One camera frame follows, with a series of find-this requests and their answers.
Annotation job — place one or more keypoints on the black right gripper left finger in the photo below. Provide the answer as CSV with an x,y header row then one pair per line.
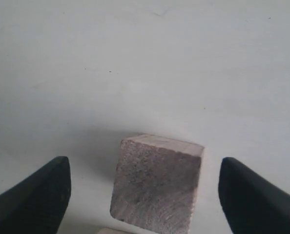
x,y
37,204

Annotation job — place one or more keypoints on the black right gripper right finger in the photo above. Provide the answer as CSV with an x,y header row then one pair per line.
x,y
251,204

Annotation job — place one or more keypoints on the second largest wooden cube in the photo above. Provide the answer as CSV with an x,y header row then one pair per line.
x,y
109,231

